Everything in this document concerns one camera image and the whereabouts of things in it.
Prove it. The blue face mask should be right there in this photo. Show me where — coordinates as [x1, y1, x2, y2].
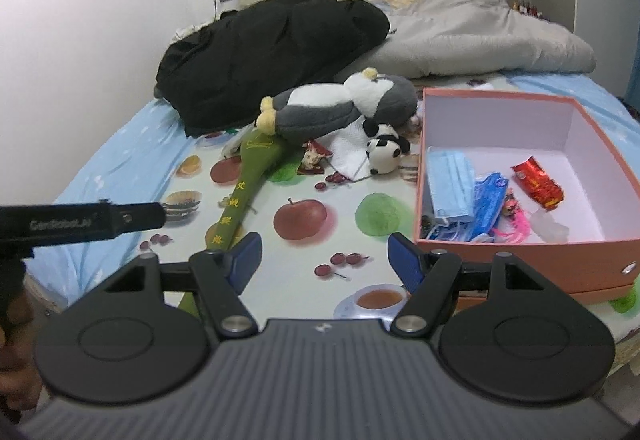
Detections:
[424, 219, 473, 241]
[426, 149, 476, 225]

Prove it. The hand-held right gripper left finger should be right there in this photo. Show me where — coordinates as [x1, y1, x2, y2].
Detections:
[70, 231, 264, 341]

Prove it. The long green cloth pouch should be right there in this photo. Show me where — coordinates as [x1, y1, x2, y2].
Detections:
[177, 127, 288, 321]

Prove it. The small panda plush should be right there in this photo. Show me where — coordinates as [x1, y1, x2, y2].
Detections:
[362, 120, 412, 175]

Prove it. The small beige toy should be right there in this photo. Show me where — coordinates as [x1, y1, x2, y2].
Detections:
[302, 140, 326, 169]

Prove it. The fruit printed mat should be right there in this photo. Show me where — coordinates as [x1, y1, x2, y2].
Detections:
[135, 70, 640, 361]

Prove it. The white crumpled cloth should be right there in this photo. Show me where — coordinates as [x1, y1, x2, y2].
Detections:
[172, 22, 212, 44]

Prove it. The person's left hand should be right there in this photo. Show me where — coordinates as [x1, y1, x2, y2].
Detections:
[0, 290, 48, 423]

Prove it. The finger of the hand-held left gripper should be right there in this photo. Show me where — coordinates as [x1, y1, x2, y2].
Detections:
[110, 202, 167, 237]

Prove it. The pink cardboard box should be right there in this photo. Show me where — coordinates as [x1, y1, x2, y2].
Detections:
[412, 87, 640, 305]

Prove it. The grey duvet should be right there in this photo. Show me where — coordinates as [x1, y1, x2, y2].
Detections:
[345, 0, 596, 80]

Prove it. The blue white plastic packet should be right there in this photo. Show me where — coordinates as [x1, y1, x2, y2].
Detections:
[469, 172, 510, 241]

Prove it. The grey white penguin plush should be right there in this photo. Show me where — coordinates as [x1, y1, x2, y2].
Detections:
[255, 67, 418, 141]

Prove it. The translucent white rubbery object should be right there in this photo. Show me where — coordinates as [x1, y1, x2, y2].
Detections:
[529, 211, 571, 244]

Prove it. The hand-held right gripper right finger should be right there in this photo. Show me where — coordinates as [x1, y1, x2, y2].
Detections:
[387, 231, 582, 337]

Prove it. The light blue bed sheet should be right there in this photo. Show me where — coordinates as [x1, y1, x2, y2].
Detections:
[22, 72, 640, 305]

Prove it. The black jacket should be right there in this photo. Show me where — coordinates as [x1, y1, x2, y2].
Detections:
[155, 0, 391, 138]

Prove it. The red foil snack packet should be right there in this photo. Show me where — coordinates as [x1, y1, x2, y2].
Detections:
[511, 157, 565, 212]

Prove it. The white paper towel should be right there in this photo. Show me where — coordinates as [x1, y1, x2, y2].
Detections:
[325, 120, 381, 181]

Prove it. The row of small bottles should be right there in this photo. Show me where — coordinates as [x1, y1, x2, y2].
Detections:
[511, 0, 549, 21]

